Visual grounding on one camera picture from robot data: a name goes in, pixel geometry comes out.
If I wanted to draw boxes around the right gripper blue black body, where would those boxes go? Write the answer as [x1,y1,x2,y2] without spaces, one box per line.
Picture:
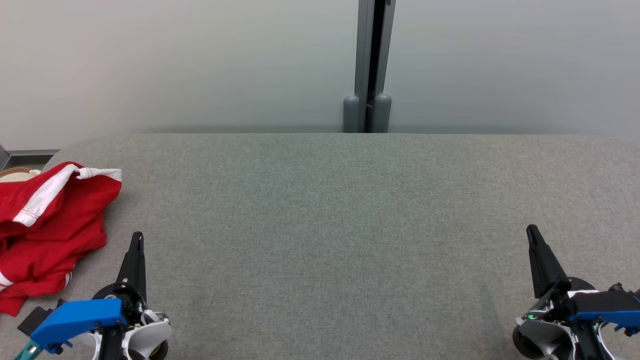
[542,278,640,360]

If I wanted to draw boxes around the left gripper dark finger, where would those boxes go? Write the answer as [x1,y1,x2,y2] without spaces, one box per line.
[116,231,147,302]

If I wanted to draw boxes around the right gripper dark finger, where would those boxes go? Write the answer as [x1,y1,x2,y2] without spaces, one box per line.
[526,224,569,300]

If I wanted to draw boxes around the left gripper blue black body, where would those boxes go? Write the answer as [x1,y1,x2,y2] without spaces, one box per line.
[30,283,151,360]

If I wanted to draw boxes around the red shorts with white stripe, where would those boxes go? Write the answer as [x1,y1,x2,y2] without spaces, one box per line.
[0,161,123,251]

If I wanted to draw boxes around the cream laundry basket brown rim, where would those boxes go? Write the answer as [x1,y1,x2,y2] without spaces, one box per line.
[0,167,42,181]

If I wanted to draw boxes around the grey metal partition post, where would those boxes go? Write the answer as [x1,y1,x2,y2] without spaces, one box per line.
[343,0,397,134]

